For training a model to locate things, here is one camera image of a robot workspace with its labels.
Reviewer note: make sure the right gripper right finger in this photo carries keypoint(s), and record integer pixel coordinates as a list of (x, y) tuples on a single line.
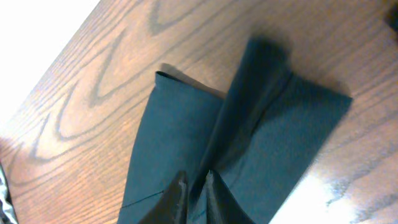
[(221, 206)]

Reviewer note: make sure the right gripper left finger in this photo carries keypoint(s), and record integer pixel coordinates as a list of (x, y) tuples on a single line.
[(173, 205)]

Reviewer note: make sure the black shorts red waistband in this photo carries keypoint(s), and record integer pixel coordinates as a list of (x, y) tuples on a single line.
[(261, 137)]

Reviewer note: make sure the white crumpled garment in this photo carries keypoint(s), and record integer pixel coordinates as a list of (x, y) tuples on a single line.
[(8, 213)]

